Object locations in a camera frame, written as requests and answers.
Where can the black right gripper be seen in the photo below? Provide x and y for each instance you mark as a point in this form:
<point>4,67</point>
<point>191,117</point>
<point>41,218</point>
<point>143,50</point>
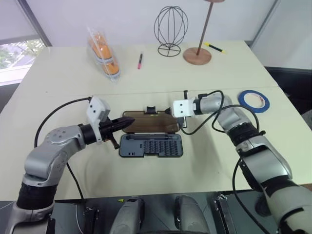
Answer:
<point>185,95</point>

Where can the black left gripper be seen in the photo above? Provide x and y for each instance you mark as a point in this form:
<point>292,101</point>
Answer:
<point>106,130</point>

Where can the black screwdriver bit case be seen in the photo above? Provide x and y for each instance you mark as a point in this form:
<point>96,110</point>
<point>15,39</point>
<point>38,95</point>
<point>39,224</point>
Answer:
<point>151,124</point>

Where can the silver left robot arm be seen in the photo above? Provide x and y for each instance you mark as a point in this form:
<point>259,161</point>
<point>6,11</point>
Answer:
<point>44,161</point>

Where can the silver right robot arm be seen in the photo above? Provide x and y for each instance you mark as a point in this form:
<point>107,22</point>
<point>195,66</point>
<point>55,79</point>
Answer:
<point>265,168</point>

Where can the pink and black marker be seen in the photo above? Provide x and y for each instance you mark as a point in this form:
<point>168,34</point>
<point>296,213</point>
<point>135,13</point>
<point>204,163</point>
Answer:
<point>140,61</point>

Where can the wooden stand with round base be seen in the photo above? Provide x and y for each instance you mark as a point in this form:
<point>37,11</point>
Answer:
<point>197,57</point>

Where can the clear package of orange items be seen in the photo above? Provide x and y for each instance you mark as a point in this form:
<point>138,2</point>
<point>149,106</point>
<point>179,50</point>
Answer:
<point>106,53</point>

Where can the blue tape roll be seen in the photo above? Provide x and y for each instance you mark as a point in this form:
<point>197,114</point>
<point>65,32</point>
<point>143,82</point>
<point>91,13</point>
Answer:
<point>243,103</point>

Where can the yellow and black marker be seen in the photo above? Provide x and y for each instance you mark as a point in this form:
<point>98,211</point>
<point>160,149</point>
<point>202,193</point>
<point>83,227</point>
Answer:
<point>214,47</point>

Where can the dark grey rounded shape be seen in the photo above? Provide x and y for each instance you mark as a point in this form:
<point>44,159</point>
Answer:
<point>128,214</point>
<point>192,214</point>

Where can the dark seat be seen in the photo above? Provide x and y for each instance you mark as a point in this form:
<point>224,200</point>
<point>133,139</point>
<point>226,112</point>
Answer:
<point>292,83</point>

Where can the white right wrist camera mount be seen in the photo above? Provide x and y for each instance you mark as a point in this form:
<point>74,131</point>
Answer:
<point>182,108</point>

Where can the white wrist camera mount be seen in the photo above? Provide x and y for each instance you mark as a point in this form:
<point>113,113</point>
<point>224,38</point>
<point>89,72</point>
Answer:
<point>96,107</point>
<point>182,108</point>

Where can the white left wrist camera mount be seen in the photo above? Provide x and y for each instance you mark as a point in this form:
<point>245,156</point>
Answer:
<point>96,107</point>

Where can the black bracket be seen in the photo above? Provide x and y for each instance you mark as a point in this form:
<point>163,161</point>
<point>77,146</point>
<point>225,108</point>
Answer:
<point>220,212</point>
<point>92,219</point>

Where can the window with grey frame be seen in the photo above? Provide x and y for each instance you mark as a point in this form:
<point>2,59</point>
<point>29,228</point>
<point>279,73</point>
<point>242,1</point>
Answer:
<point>14,58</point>

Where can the grey metal frame post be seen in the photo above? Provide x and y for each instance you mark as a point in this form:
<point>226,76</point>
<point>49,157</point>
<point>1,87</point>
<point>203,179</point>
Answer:
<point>264,22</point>

